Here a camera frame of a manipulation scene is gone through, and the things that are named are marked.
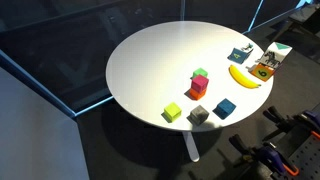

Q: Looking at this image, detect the blue cube block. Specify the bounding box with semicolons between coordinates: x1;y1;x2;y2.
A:
214;98;237;120

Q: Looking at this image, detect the dark chair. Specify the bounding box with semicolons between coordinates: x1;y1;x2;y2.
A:
273;3;320;43

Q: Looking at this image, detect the blue lit frame rail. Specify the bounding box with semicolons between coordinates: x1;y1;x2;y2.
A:
0;49;115;118

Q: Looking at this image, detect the black perforated board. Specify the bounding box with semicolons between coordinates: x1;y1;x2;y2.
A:
286;134;320;180

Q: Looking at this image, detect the orange number six card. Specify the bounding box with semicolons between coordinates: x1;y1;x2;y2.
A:
249;63;277;83

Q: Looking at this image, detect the white table leg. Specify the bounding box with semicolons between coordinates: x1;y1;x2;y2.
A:
182;130;201;163

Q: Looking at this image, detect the lime yellow cube block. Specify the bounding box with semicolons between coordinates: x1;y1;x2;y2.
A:
163;101;183;123

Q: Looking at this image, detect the black blue bar clamp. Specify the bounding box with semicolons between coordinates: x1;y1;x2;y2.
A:
263;105;320;139
229;133;300;177

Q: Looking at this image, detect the yellow banana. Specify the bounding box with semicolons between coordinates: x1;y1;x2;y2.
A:
228;64;262;90

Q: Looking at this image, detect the grey cube block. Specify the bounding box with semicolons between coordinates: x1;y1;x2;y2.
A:
189;104;210;126

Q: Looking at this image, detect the green cube block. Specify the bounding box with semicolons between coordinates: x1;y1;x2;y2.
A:
191;67;209;80

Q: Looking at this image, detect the blue number four card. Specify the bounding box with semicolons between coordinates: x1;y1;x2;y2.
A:
227;47;250;64

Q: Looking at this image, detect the small animal picture card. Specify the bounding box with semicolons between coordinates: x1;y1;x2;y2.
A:
240;43;254;54

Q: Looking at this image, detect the pink cube block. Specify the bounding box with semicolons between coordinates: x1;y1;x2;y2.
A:
190;74;210;94

